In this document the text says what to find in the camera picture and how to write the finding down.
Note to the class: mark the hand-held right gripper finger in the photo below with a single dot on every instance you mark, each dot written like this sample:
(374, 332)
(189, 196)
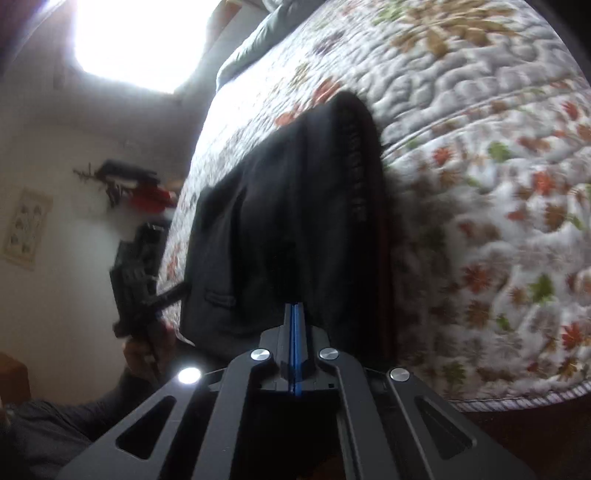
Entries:
(300, 346)
(289, 346)

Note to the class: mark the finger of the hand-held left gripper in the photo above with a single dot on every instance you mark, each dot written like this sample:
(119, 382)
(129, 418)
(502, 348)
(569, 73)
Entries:
(168, 297)

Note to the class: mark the black pants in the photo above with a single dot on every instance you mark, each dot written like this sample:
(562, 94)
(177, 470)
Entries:
(295, 207)

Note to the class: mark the person's left forearm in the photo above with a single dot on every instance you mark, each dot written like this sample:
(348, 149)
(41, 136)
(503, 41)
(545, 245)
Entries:
(55, 429)

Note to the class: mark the person's left hand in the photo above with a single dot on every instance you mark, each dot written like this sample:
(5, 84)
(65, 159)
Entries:
(147, 355)

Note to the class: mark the red garment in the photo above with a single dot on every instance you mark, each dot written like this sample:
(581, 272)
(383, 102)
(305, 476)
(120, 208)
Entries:
(152, 196)

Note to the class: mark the brown wooden furniture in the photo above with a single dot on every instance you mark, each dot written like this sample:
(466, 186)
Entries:
(13, 378)

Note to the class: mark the bright window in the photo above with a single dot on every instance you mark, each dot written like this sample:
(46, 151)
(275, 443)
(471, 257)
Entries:
(138, 41)

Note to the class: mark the grey comforter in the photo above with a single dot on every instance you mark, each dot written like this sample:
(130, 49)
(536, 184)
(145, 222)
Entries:
(249, 55)

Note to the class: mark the floral quilted bedspread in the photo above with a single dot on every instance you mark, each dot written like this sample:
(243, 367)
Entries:
(485, 184)

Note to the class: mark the dark wall coat rack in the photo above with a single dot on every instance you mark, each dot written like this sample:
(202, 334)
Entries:
(122, 173)

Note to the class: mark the wall poster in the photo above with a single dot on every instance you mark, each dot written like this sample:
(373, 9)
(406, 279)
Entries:
(27, 228)

